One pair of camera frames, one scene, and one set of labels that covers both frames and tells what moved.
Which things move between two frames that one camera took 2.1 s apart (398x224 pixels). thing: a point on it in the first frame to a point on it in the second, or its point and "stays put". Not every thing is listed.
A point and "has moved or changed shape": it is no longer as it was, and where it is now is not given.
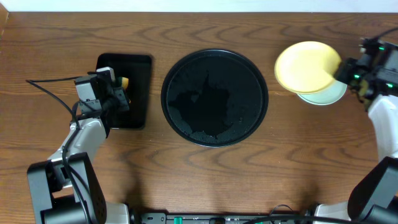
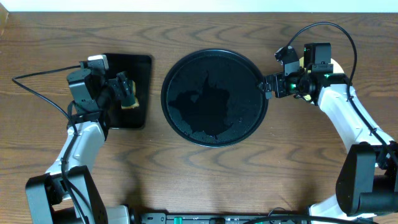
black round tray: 214,98 stays put
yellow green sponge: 123,81 has moved or changed shape
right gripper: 344,67 to 277,79
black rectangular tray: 137,68 stays put
